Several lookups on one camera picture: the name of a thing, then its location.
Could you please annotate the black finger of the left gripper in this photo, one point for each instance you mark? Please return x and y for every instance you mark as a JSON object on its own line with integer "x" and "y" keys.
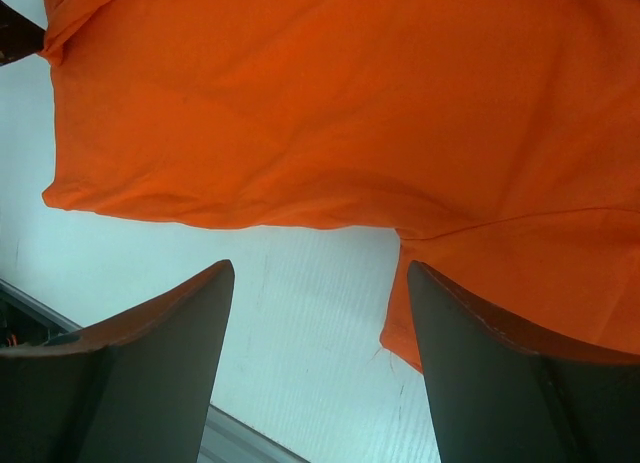
{"x": 19, "y": 36}

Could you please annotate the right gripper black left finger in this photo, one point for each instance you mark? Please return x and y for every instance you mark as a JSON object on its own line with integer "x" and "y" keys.
{"x": 115, "y": 373}

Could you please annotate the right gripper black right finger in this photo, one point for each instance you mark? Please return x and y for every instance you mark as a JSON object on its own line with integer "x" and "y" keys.
{"x": 504, "y": 389}

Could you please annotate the orange t shirt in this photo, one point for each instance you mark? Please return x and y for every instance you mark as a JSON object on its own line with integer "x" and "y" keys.
{"x": 498, "y": 138}

